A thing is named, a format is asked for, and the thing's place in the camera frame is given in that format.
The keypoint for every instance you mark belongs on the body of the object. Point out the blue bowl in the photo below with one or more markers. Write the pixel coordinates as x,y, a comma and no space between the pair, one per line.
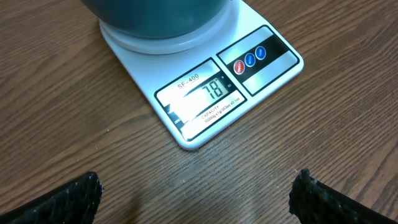
155,19

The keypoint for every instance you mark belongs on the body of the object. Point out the white digital kitchen scale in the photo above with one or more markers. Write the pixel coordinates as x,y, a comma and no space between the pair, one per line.
200,83

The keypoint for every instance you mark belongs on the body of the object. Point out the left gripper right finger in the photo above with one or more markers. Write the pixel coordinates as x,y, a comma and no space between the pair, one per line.
313,202

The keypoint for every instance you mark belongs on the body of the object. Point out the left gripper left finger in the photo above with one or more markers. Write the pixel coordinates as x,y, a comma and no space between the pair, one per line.
77,201

